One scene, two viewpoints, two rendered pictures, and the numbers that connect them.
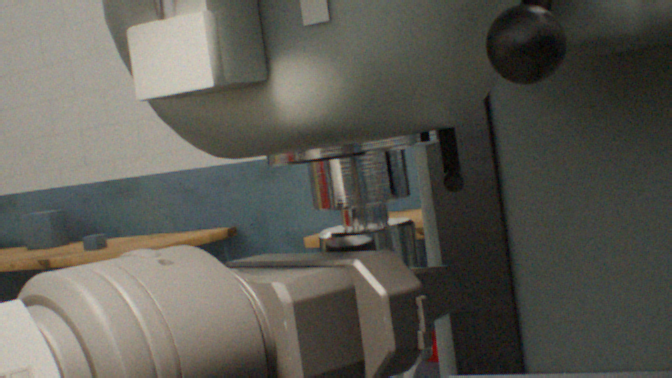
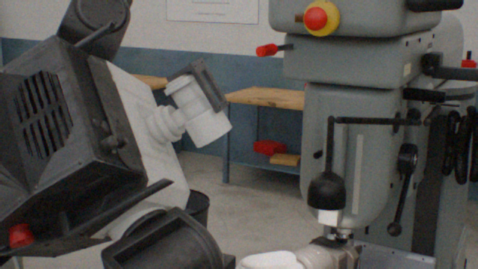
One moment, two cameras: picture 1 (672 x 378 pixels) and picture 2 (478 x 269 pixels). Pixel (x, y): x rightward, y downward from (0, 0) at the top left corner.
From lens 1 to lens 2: 83 cm
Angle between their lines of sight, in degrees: 12
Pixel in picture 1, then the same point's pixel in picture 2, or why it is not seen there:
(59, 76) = not seen: outside the picture
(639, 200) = (392, 203)
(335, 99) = (353, 225)
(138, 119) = (145, 22)
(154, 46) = (325, 215)
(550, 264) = not seen: hidden behind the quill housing
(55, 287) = (302, 258)
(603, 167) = not seen: hidden behind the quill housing
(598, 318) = (373, 229)
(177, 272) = (320, 255)
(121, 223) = (130, 67)
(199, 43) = (334, 218)
